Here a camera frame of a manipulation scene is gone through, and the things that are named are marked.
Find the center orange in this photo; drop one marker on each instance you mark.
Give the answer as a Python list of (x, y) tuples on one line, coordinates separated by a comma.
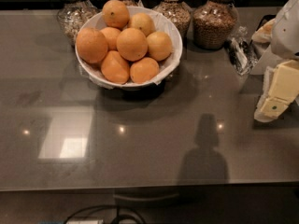
[(132, 44)]

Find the small middle left orange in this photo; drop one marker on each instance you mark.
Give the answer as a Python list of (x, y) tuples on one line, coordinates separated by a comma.
[(111, 34)]

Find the white power adapter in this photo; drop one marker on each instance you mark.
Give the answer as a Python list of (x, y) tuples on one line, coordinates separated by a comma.
[(86, 221)]

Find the white napkin holder box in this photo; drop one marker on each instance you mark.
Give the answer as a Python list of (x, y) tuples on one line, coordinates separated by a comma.
[(266, 58)]

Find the front left orange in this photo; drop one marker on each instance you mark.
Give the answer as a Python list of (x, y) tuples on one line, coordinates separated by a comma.
[(114, 68)]

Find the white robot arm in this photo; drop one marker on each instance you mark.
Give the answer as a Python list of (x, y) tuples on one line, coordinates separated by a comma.
[(279, 65)]

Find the left glass cereal jar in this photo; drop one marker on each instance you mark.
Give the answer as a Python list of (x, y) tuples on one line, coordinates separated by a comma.
[(73, 15)]

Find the back right yellowish orange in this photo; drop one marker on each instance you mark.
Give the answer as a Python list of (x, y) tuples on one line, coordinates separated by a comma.
[(142, 22)]

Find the clear plastic cutlery packet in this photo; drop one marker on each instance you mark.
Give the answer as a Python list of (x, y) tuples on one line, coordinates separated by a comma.
[(241, 54)]

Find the left large orange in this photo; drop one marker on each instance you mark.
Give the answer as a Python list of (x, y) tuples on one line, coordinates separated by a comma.
[(91, 44)]

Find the top orange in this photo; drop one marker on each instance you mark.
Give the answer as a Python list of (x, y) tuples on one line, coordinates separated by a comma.
[(115, 14)]

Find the right glass cereal jar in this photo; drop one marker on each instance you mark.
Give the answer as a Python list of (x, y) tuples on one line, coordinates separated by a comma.
[(213, 22)]

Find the front right orange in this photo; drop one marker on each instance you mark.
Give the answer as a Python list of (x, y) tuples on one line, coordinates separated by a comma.
[(144, 70)]

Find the white bowl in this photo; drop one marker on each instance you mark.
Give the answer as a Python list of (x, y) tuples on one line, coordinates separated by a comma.
[(167, 66)]

